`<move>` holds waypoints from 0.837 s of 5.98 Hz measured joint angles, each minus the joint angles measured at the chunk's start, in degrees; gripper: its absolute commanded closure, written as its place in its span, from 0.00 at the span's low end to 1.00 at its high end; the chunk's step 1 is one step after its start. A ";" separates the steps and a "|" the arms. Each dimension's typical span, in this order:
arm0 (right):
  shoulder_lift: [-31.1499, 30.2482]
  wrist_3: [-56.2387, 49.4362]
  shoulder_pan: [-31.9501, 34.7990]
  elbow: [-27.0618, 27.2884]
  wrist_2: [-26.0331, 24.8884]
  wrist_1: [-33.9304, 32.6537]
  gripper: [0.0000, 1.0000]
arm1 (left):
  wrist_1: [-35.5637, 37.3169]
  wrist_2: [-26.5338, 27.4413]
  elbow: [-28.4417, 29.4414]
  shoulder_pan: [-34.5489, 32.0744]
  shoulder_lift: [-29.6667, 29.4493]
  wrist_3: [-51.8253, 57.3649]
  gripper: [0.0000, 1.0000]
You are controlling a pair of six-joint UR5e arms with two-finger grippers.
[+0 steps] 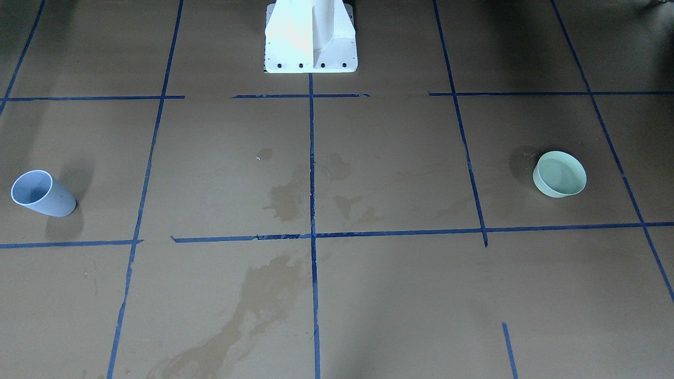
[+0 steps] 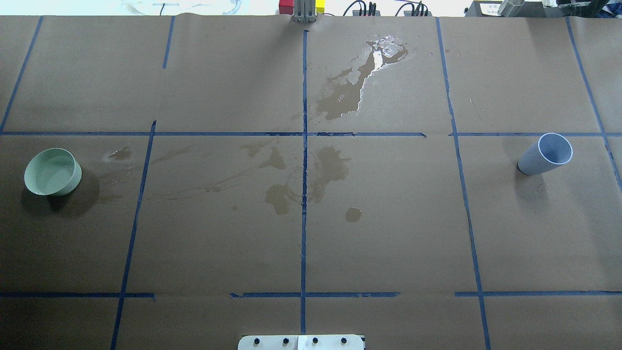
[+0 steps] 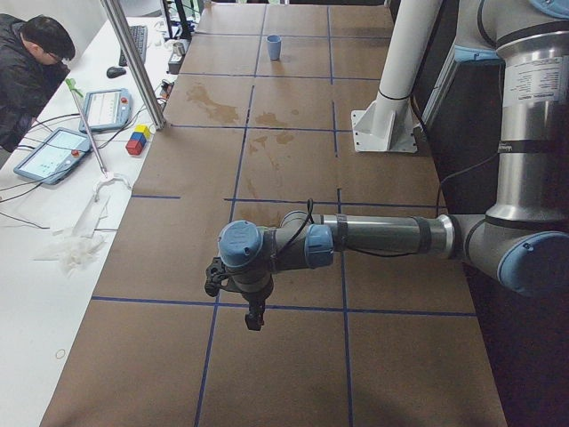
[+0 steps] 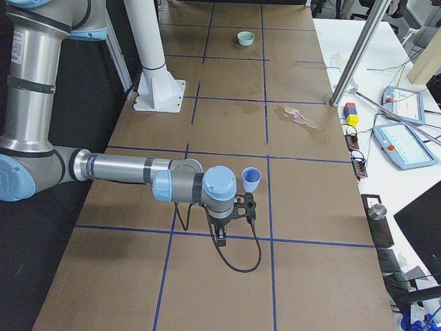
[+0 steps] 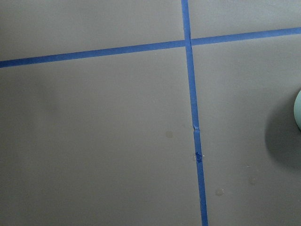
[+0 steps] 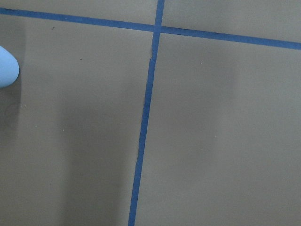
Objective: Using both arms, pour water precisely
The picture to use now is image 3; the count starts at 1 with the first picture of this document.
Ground person in black jacket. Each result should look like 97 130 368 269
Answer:
1 13 76 153

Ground blue plastic cup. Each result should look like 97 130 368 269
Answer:
266 35 282 61

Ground long reacher grabber stick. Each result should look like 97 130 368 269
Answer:
65 78 108 178

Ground crumpled white paper tissues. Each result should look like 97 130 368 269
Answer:
33 172 132 276

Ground teach pendant tablet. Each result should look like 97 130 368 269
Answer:
83 88 132 133
13 127 91 185

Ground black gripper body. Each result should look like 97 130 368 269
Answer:
238 279 273 314

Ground black keyboard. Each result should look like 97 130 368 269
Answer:
129 25 148 62

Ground metal cup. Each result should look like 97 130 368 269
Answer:
172 41 186 57

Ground aluminium frame post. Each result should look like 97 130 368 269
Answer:
100 0 166 131

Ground red blue yellow blocks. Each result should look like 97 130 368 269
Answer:
125 125 151 156

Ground white pedestal column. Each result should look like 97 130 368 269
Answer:
351 0 442 153

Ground far teach pendant tablet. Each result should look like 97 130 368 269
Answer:
83 88 132 133

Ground near teach pendant tablet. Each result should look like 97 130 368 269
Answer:
13 127 91 185

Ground black computer mouse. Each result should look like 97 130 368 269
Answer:
106 67 126 79

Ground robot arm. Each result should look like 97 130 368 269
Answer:
204 1 568 330

